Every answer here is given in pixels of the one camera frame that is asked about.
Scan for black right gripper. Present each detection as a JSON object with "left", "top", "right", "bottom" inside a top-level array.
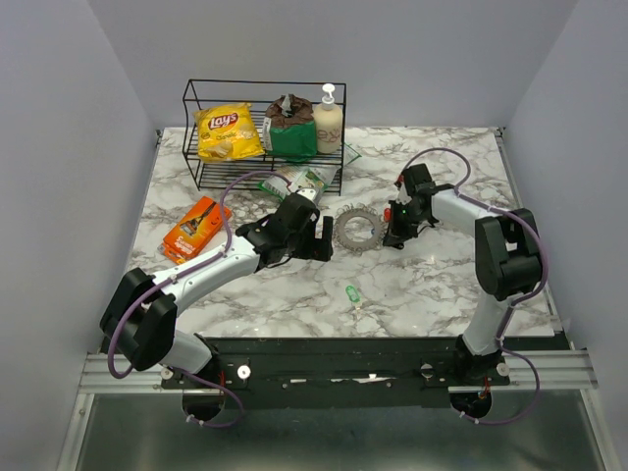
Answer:
[{"left": 383, "top": 199, "right": 427, "bottom": 246}]

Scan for metal disc keyring organizer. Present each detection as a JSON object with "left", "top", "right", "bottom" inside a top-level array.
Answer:
[{"left": 334, "top": 204, "right": 385, "bottom": 253}]

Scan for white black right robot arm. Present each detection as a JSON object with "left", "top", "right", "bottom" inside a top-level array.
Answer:
[{"left": 383, "top": 164, "right": 544, "bottom": 385}]

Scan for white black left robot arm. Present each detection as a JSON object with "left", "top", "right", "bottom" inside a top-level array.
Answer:
[{"left": 100, "top": 193, "right": 334, "bottom": 388}]

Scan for green key tag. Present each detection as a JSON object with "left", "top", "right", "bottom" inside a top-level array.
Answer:
[{"left": 345, "top": 285, "right": 362, "bottom": 312}]

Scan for green white snack pouch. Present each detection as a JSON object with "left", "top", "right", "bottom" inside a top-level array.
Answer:
[{"left": 258, "top": 165, "right": 339, "bottom": 204}]

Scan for green white card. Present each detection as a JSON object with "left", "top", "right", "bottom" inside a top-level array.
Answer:
[{"left": 343, "top": 142, "right": 362, "bottom": 166}]

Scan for orange razor box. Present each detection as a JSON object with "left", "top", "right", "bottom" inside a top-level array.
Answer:
[{"left": 159, "top": 196, "right": 223, "bottom": 264}]

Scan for green brown coffee bag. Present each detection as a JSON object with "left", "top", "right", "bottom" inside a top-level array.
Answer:
[{"left": 262, "top": 93, "right": 317, "bottom": 161}]

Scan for cream soap pump bottle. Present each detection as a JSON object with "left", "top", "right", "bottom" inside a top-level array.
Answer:
[{"left": 313, "top": 83, "right": 343, "bottom": 154}]

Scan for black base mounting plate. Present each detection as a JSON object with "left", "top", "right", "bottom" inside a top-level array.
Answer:
[{"left": 100, "top": 336, "right": 573, "bottom": 411}]

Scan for yellow Lays chips bag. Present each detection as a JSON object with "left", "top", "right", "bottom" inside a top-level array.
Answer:
[{"left": 193, "top": 102, "right": 264, "bottom": 163}]

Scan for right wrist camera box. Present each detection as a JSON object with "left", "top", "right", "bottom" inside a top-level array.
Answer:
[{"left": 395, "top": 176, "right": 412, "bottom": 205}]

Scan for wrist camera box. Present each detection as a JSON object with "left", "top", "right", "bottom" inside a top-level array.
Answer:
[
  {"left": 395, "top": 176, "right": 412, "bottom": 205},
  {"left": 296, "top": 187, "right": 321, "bottom": 204}
]

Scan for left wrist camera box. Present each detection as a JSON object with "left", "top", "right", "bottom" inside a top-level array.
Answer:
[{"left": 296, "top": 187, "right": 321, "bottom": 204}]

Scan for black wire shelf rack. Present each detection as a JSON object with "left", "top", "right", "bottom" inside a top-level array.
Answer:
[{"left": 182, "top": 78, "right": 345, "bottom": 195}]

